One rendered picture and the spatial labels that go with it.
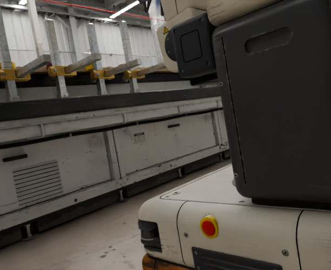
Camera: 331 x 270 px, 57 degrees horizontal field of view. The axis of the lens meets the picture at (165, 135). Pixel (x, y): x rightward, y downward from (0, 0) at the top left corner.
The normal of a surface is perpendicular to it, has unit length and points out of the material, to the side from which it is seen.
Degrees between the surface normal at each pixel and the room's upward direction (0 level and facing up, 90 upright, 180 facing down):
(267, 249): 90
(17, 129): 90
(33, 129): 90
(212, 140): 90
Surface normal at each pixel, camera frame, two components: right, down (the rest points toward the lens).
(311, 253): -0.67, 0.15
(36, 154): 0.72, -0.09
